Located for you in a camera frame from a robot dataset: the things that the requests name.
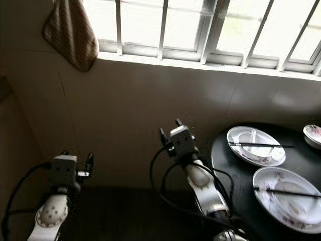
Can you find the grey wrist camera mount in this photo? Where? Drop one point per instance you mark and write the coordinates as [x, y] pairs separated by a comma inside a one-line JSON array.
[[182, 140], [65, 169]]

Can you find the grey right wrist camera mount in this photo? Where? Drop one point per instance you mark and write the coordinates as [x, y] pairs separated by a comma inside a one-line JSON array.
[[182, 140]]

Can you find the small pink floral bowl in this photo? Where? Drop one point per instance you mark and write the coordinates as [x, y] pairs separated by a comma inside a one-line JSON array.
[[313, 135]]

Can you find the white barred window frame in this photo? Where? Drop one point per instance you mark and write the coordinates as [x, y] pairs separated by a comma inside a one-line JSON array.
[[140, 47]]

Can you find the brown striped hanging towel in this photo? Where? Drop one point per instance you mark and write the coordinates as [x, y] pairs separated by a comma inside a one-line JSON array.
[[72, 35]]

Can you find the pink floral rimmed plate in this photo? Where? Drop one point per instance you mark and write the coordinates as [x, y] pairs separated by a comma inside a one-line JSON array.
[[268, 163]]

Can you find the small white bowl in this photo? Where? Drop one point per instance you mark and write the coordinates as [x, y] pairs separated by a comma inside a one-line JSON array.
[[266, 153]]

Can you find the beige kitchen cabinet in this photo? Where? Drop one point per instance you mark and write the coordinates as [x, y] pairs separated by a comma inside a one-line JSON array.
[[15, 150]]

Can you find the black chopstick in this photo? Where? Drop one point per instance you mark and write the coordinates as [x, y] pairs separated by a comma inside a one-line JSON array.
[[256, 144], [281, 191]]

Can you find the white ceramic spoon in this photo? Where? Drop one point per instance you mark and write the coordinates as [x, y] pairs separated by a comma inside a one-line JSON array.
[[254, 136]]

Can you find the large blue floral plate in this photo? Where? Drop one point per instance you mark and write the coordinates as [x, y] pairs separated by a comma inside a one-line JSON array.
[[259, 198]]

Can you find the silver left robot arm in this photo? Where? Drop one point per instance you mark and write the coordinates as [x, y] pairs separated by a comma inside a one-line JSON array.
[[50, 218]]

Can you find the round black table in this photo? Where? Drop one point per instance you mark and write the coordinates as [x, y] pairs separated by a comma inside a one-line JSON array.
[[296, 158]]

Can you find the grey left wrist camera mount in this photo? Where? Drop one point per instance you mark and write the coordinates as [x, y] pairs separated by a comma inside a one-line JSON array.
[[65, 169]]

